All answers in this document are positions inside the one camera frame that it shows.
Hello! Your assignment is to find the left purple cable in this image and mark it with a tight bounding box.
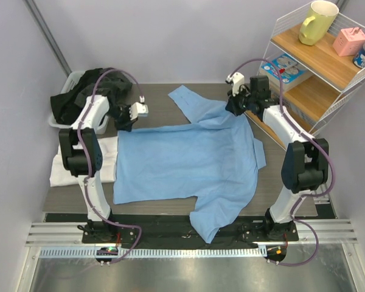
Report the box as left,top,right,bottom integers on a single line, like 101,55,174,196
78,68,145,264

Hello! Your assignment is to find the white plastic laundry basket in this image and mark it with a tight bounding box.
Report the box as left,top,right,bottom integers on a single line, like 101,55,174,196
48,71,110,134

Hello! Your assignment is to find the black dark clothes pile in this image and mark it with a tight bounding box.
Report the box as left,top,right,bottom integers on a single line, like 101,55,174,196
50,68,133,125

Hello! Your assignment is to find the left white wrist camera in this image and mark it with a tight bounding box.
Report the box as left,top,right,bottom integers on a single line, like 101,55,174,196
129,96,149,120

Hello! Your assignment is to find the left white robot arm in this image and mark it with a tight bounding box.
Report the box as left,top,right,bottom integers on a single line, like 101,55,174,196
58,95,136,243

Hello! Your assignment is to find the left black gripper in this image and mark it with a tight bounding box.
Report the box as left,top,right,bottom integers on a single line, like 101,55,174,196
105,105,138,133

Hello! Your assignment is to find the folded white shirt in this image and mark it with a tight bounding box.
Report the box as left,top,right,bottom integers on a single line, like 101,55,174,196
50,136,119,187

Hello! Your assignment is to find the light blue long sleeve shirt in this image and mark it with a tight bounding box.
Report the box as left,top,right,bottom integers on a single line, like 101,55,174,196
113,86,266,243

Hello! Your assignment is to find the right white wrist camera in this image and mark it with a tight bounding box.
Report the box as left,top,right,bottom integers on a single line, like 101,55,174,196
226,72,245,96

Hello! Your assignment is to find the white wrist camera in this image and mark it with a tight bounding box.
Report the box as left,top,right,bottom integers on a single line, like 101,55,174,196
226,72,245,96
129,96,149,120

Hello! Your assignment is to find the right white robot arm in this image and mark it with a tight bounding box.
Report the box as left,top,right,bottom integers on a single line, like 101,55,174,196
226,72,329,240

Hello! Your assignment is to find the blue white tissue pack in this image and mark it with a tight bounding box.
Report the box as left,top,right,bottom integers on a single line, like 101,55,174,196
259,54,313,92

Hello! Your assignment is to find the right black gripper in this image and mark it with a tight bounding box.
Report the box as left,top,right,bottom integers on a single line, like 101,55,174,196
227,85,256,117

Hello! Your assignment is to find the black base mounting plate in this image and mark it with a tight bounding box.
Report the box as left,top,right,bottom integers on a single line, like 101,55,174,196
82,213,299,251

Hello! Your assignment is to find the pink cube power adapter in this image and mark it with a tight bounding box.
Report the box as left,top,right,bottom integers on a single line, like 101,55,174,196
333,27,365,57

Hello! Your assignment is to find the yellow green ceramic mug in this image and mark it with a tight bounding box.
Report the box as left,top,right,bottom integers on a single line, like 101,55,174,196
299,1,339,46

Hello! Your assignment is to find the white wire wooden shelf rack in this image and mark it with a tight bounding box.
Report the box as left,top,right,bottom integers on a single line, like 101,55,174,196
262,4,365,135

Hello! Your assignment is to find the aluminium slotted cable rail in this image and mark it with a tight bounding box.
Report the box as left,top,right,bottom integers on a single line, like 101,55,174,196
39,246,267,259

